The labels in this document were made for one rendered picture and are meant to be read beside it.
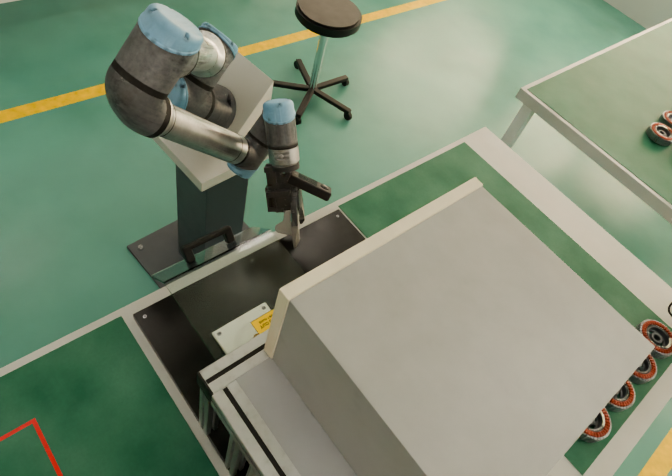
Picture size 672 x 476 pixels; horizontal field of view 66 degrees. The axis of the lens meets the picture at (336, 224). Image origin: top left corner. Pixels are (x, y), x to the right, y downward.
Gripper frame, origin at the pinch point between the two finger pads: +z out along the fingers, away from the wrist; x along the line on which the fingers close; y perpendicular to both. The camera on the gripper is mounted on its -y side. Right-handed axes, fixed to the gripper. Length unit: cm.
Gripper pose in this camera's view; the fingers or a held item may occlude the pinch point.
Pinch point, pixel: (301, 235)
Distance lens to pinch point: 137.9
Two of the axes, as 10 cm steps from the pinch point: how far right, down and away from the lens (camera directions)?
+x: -0.4, 4.0, -9.1
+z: 0.7, 9.1, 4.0
